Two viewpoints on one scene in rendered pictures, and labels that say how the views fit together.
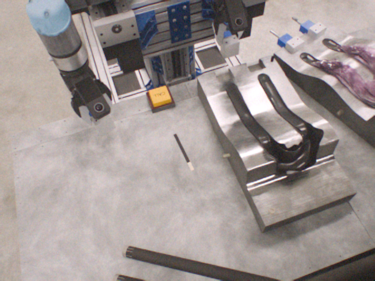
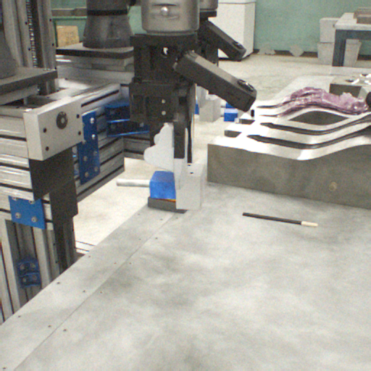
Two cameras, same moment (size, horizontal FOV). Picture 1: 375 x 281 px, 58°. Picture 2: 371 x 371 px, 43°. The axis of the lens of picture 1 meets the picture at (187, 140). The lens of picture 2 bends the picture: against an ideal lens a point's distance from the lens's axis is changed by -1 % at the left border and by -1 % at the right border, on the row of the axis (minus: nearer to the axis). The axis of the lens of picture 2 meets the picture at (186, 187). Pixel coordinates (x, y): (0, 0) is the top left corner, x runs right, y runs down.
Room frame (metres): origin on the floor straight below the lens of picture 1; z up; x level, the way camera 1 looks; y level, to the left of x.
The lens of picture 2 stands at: (0.16, 0.74, 1.22)
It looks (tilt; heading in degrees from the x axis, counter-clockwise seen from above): 24 degrees down; 308
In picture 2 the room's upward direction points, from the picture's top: straight up
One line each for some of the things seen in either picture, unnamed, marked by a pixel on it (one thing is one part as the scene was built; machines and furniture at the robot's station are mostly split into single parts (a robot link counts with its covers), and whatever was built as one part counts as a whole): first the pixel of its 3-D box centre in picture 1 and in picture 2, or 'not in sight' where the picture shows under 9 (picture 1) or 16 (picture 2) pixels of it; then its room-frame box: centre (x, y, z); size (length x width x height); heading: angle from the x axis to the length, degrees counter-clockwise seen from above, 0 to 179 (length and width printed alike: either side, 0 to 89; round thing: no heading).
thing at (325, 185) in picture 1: (268, 130); (334, 150); (0.51, -0.24, 0.87); 0.50 x 0.26 x 0.14; 14
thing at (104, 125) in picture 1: (95, 111); (159, 184); (0.59, 0.25, 0.93); 0.13 x 0.05 x 0.05; 30
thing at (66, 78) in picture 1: (78, 76); (165, 78); (0.58, 0.25, 1.09); 0.09 x 0.08 x 0.12; 30
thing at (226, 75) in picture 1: (224, 78); (230, 141); (0.72, -0.14, 0.87); 0.05 x 0.05 x 0.04; 14
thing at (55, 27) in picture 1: (54, 24); not in sight; (0.58, 0.24, 1.25); 0.09 x 0.08 x 0.11; 15
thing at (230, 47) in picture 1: (224, 37); (191, 106); (0.84, -0.15, 0.93); 0.13 x 0.05 x 0.05; 14
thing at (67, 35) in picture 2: not in sight; (60, 38); (7.50, -4.92, 0.20); 0.63 x 0.44 x 0.40; 108
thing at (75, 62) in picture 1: (67, 54); (169, 17); (0.57, 0.25, 1.17); 0.08 x 0.08 x 0.05
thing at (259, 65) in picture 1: (254, 69); (244, 128); (0.74, -0.24, 0.87); 0.05 x 0.05 x 0.04; 14
